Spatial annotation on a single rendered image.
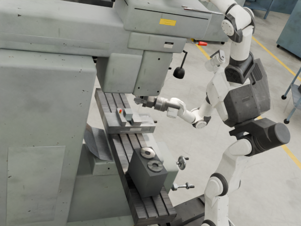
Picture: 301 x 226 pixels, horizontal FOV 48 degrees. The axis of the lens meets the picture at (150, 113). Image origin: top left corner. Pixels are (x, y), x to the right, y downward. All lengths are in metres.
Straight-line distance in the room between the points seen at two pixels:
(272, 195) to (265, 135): 2.18
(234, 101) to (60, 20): 0.96
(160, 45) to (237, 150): 0.71
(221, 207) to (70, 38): 1.34
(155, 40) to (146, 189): 0.82
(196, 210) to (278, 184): 1.80
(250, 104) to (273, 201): 2.15
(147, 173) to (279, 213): 2.17
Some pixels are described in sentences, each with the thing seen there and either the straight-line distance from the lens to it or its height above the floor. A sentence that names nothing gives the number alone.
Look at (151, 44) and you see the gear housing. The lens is 1.82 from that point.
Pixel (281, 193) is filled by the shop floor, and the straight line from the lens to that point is 4.05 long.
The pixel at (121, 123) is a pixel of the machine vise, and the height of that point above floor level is 1.00.
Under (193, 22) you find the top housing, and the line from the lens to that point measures 1.85.
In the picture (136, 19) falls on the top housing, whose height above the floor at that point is 1.80.
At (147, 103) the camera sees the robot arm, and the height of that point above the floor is 1.24.
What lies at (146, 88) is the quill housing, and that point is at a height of 1.38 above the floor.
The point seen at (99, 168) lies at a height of 0.78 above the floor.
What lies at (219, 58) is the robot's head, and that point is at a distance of 1.96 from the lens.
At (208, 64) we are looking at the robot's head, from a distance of 2.00.
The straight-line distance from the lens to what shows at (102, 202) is 2.57.
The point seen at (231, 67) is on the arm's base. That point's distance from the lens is 1.72.
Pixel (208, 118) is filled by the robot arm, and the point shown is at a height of 1.18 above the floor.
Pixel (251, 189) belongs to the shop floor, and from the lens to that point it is 3.85.
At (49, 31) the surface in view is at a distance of 1.69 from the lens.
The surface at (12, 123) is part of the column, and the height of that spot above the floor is 1.21.
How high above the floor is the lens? 2.40
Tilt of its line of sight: 35 degrees down
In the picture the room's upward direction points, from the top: 18 degrees clockwise
